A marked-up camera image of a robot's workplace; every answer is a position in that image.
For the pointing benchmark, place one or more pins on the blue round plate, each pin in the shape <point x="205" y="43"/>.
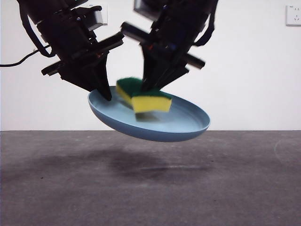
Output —
<point x="178" y="117"/>

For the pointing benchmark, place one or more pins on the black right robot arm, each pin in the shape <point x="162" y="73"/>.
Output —
<point x="188" y="5"/>

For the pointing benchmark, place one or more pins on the yellow sponge with green pad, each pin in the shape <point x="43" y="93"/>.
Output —
<point x="150" y="104"/>

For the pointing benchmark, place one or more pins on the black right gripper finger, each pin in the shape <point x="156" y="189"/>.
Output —
<point x="151" y="68"/>
<point x="172" y="75"/>

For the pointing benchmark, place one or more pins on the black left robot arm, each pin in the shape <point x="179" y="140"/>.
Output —
<point x="47" y="9"/>

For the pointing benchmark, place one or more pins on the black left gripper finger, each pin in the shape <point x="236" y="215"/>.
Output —
<point x="82" y="76"/>
<point x="104" y="77"/>

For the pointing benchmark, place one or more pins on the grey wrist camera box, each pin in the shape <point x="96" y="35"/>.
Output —
<point x="145" y="8"/>
<point x="97" y="20"/>

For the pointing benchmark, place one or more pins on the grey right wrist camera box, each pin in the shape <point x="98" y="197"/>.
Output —
<point x="145" y="8"/>

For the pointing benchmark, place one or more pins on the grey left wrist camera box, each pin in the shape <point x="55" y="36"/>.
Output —
<point x="97" y="20"/>

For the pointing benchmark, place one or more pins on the white wall socket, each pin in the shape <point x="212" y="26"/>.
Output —
<point x="294" y="15"/>
<point x="106" y="11"/>

